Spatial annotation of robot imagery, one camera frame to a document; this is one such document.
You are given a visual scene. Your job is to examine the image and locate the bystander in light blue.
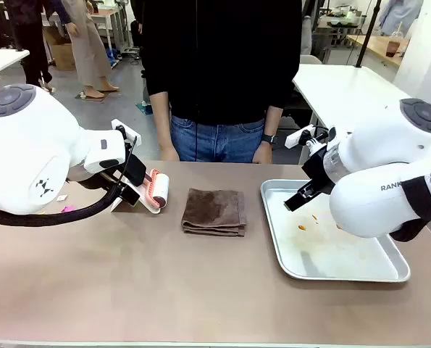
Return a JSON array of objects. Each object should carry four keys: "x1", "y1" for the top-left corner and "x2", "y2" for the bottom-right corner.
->
[{"x1": 379, "y1": 0, "x2": 423, "y2": 37}]

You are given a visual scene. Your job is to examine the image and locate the bystander in dark clothes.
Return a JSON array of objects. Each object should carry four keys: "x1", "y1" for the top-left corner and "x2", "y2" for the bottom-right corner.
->
[{"x1": 4, "y1": 0, "x2": 57, "y2": 94}]

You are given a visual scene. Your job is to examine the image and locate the person left hand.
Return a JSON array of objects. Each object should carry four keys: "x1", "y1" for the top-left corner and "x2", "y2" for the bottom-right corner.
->
[{"x1": 252, "y1": 141, "x2": 273, "y2": 165}]

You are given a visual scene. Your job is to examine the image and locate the wooden table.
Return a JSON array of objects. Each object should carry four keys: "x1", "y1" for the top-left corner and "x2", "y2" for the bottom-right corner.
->
[{"x1": 345, "y1": 33, "x2": 410, "y2": 68}]

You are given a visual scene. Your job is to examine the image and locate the large white table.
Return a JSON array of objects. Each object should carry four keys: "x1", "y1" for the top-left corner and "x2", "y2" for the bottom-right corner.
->
[{"x1": 292, "y1": 63, "x2": 401, "y2": 165}]

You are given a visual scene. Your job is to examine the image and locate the black strap on right arm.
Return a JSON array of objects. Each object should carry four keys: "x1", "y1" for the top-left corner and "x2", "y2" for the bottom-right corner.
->
[{"x1": 388, "y1": 175, "x2": 431, "y2": 244}]

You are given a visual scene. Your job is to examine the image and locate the blue jeans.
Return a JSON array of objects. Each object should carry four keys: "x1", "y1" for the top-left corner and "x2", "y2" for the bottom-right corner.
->
[{"x1": 170, "y1": 115, "x2": 267, "y2": 163}]

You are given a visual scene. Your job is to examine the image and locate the black sleeved left arm cable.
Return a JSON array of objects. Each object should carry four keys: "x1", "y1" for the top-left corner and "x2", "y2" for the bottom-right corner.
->
[{"x1": 0, "y1": 136, "x2": 141, "y2": 228}]

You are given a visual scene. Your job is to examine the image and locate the black sweater torso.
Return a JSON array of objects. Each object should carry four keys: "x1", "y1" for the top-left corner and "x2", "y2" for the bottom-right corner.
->
[{"x1": 141, "y1": 0, "x2": 303, "y2": 126}]

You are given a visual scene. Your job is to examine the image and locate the bystander in beige trousers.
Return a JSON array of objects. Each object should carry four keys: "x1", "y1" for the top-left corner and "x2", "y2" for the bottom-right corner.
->
[{"x1": 60, "y1": 0, "x2": 120, "y2": 100}]

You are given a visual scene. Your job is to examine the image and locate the person right hand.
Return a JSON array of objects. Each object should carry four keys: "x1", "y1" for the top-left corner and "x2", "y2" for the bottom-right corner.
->
[{"x1": 159, "y1": 144, "x2": 180, "y2": 162}]

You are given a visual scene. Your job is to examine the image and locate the brown cloth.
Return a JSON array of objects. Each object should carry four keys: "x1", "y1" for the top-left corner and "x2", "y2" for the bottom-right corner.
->
[{"x1": 180, "y1": 187, "x2": 246, "y2": 239}]

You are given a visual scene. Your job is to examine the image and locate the black pole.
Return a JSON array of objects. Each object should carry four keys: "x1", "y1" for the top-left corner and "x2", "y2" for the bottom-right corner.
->
[{"x1": 355, "y1": 0, "x2": 383, "y2": 68}]

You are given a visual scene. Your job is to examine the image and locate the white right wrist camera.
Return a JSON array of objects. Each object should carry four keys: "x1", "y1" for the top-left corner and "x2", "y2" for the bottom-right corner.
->
[{"x1": 284, "y1": 124, "x2": 328, "y2": 149}]

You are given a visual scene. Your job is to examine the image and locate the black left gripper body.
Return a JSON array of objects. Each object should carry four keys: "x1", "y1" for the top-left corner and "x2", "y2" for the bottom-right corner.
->
[{"x1": 125, "y1": 157, "x2": 148, "y2": 187}]

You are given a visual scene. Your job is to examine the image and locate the small white side table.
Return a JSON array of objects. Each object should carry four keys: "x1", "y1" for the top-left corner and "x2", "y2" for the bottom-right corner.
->
[{"x1": 0, "y1": 48, "x2": 31, "y2": 83}]

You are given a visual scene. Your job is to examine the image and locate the person right forearm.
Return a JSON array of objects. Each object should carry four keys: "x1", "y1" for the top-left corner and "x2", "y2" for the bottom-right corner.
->
[{"x1": 150, "y1": 91, "x2": 173, "y2": 150}]

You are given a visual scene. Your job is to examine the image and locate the person left forearm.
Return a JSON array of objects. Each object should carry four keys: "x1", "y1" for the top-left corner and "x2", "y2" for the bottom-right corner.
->
[{"x1": 263, "y1": 105, "x2": 283, "y2": 137}]

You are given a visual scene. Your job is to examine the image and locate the cardboard box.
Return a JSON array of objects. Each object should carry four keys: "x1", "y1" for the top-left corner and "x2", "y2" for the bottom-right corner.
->
[{"x1": 43, "y1": 28, "x2": 77, "y2": 72}]

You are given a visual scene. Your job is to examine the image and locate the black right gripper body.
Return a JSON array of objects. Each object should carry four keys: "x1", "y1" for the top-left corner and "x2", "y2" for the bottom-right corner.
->
[{"x1": 301, "y1": 144, "x2": 338, "y2": 197}]

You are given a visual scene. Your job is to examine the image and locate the silver metal tray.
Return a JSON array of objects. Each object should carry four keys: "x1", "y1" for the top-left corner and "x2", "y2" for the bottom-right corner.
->
[{"x1": 260, "y1": 178, "x2": 412, "y2": 283}]

